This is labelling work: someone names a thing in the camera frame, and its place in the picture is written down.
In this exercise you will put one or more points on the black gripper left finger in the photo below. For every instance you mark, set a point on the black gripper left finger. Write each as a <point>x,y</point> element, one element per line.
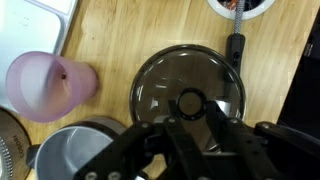
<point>140,153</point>

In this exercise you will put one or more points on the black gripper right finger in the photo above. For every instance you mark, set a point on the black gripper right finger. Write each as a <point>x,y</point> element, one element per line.
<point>260,150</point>

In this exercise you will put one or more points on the black glass lid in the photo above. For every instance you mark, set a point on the black glass lid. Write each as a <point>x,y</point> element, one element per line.
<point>186,76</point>

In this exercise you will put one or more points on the stainless steel pot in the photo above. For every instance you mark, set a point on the stainless steel pot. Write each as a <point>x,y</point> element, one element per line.
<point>70,150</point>

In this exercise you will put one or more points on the purple plastic cup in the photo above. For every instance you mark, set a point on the purple plastic cup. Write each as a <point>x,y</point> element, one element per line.
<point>43,88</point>

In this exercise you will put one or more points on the white table grommet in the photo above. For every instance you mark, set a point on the white table grommet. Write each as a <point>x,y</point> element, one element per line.
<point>258,11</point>

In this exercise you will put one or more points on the white square tray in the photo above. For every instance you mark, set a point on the white square tray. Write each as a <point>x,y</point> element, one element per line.
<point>26,30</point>

